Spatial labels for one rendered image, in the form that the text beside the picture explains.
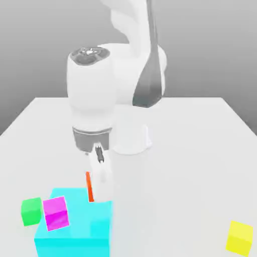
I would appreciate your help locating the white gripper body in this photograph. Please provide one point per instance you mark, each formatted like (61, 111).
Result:
(101, 188)

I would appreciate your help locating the small orange cube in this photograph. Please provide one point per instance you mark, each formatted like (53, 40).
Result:
(89, 188)

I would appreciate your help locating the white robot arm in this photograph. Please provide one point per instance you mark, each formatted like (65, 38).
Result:
(90, 90)

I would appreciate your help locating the small magenta cube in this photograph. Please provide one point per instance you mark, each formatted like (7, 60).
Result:
(55, 212)

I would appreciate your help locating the small green cube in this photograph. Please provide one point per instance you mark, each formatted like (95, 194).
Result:
(31, 211)

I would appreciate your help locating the small yellow cube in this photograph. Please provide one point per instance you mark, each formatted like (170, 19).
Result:
(239, 239)

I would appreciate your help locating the large cyan box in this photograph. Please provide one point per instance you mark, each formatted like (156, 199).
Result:
(80, 230)

